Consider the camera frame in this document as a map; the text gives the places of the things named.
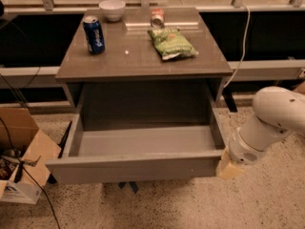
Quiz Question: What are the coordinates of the green chip bag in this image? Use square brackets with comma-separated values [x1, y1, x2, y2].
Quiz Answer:
[148, 28, 198, 61]

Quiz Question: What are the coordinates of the grey top drawer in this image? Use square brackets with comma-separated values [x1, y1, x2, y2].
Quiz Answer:
[47, 82, 225, 184]

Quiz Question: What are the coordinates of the grey drawer cabinet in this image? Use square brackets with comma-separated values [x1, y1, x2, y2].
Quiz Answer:
[54, 6, 234, 126]

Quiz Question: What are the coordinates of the cardboard box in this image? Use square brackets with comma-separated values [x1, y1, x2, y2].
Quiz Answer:
[0, 108, 61, 204]

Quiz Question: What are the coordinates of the blue Pepsi can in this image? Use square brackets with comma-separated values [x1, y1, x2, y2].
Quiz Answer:
[83, 15, 105, 54]

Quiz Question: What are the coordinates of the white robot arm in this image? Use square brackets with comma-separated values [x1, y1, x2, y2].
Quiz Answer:
[215, 87, 305, 179]

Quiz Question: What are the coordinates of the white bowl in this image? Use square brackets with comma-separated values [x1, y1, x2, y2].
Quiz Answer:
[99, 0, 126, 22]

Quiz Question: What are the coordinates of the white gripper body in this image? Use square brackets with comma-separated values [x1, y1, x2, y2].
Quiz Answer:
[229, 128, 265, 165]

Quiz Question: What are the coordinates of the red white tipped can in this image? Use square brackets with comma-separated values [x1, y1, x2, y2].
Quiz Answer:
[151, 9, 165, 28]

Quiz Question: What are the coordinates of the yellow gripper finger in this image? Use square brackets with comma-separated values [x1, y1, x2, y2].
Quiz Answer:
[215, 148, 244, 179]

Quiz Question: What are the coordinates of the blue tape cross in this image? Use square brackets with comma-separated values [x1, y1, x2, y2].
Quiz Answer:
[118, 181, 139, 194]

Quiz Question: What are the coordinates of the white cable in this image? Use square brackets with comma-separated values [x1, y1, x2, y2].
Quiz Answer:
[223, 3, 252, 89]

